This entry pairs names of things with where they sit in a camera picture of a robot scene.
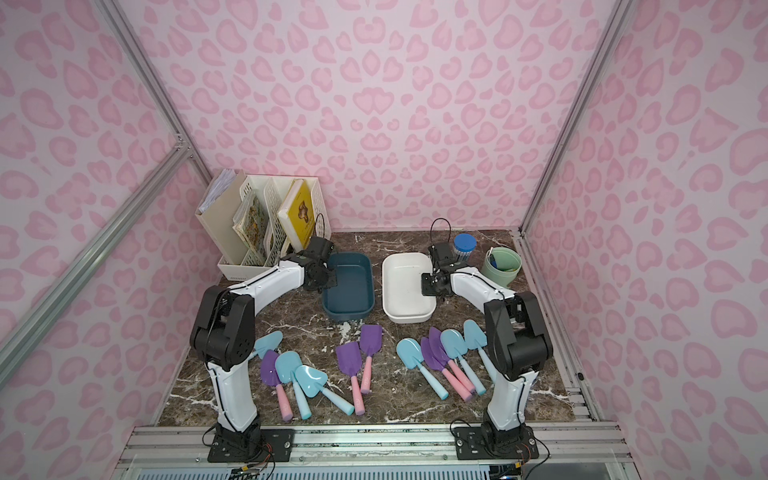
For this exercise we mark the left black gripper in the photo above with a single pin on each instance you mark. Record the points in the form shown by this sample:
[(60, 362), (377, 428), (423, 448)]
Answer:
[(323, 279)]

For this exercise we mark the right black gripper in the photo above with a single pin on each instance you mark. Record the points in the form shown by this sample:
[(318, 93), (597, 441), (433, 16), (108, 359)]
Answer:
[(430, 284)]

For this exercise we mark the dark teal storage box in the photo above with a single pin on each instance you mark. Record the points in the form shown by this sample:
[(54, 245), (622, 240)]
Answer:
[(353, 298)]

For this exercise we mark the white storage box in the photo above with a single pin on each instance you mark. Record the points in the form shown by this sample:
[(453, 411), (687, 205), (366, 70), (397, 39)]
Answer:
[(403, 301)]

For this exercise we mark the purple square shovel pink handle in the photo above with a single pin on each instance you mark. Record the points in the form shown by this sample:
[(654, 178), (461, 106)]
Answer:
[(370, 343)]

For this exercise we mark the teal heart shovel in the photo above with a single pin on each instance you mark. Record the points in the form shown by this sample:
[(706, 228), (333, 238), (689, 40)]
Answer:
[(313, 382)]

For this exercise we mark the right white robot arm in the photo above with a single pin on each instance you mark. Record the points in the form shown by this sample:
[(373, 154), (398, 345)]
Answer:
[(518, 341)]

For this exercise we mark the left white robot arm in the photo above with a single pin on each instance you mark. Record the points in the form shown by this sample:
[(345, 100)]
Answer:
[(223, 336)]

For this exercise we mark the blue lid pen tube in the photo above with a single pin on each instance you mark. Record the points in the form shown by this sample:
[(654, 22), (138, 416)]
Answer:
[(464, 245)]

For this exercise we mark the green cup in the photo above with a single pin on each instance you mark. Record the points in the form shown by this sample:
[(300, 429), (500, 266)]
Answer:
[(501, 265)]

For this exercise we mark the yellow book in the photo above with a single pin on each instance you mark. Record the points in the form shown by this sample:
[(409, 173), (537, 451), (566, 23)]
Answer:
[(296, 215)]

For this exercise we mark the illustrated picture book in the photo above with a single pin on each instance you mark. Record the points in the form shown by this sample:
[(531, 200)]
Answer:
[(250, 222)]

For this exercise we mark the teal shovel far left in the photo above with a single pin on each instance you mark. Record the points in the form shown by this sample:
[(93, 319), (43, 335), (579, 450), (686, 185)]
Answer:
[(269, 342)]

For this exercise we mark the white file organizer rack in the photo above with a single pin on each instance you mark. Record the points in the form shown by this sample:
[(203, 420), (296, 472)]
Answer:
[(271, 191)]

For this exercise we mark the purple square shovel centre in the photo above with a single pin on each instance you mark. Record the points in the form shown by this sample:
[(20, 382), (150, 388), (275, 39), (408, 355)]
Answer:
[(350, 362)]

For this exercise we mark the teal pointed shovel far right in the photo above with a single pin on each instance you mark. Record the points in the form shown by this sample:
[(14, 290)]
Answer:
[(476, 340)]

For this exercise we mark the purple pointed shovel upper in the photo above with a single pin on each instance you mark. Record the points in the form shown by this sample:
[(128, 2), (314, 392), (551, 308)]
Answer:
[(439, 351)]

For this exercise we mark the beige folder with papers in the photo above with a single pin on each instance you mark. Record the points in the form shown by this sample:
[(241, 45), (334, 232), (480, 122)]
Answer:
[(216, 211)]

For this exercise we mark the purple shovel pink handle left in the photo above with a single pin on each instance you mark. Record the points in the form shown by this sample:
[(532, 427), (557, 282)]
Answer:
[(270, 377)]

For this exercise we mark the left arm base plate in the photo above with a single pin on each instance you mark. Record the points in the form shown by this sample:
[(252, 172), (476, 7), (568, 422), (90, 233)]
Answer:
[(256, 445)]

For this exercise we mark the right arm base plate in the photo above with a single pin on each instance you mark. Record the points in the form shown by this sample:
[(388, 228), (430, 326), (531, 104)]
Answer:
[(485, 442)]

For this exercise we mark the aluminium front rail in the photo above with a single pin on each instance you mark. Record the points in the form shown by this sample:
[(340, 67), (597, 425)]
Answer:
[(579, 450)]

